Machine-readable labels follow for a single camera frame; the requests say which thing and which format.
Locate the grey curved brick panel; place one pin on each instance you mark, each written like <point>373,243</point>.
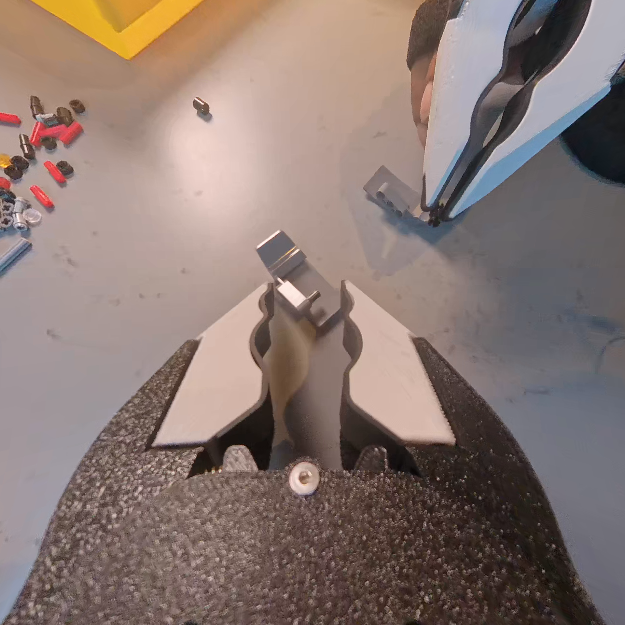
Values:
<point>390,188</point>
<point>322,288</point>

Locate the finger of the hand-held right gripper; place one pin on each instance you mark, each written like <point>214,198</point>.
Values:
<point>576,88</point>
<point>464,73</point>

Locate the grey desk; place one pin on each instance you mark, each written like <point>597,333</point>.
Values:
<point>146,219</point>

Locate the yellow plastic parts bin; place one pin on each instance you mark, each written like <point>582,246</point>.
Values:
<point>122,44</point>

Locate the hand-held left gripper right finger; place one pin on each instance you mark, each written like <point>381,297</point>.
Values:
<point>395,385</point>

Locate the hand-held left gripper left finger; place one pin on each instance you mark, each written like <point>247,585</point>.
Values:
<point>215,385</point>

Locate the pile of small brick pins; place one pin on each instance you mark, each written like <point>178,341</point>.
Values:
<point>49,132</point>

